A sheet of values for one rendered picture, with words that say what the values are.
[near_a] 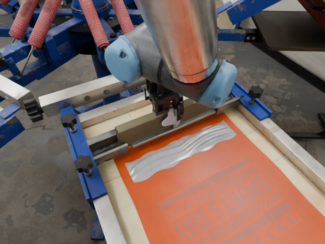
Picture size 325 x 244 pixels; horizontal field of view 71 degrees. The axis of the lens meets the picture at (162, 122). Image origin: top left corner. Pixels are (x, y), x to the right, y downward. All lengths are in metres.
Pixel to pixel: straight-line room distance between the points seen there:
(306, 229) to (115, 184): 0.49
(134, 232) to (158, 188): 0.13
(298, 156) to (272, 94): 1.81
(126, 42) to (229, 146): 0.47
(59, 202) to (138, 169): 1.18
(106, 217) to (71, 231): 1.11
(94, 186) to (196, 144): 0.32
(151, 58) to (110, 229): 0.39
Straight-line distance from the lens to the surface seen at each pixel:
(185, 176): 0.66
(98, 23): 1.01
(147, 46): 0.39
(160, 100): 0.57
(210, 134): 0.74
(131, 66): 0.38
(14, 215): 1.89
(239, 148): 0.74
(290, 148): 0.76
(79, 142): 0.70
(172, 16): 0.21
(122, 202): 0.63
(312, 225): 0.71
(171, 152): 0.69
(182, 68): 0.29
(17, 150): 2.19
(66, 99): 0.79
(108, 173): 0.68
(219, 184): 0.66
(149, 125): 0.65
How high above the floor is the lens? 1.54
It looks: 49 degrees down
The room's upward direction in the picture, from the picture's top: straight up
